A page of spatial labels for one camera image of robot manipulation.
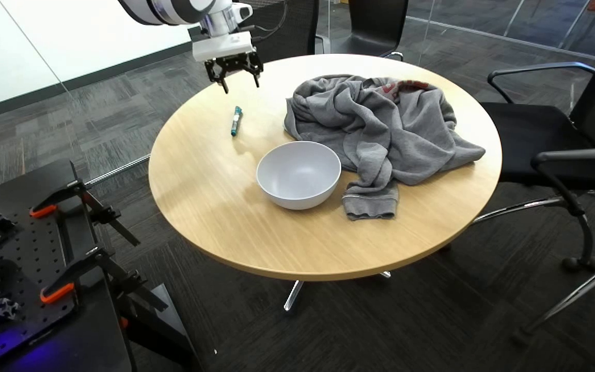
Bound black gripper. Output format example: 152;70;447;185
203;50;267;95

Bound teal capped marker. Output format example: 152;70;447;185
229;104;247;139

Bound white bowl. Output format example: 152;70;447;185
254;139;346;213

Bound black mesh office chair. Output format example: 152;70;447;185
337;0;412;61
474;29;595;276
512;233;595;346

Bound grey sweater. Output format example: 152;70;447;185
283;72;487;221

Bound chrome table base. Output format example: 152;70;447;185
281;268;394;313

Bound black mounting table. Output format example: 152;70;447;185
0;156;201;372

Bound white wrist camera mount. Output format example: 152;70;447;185
191;29;259;63

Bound orange handled bar clamp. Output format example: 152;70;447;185
27;159;142;247
38;245;172;313

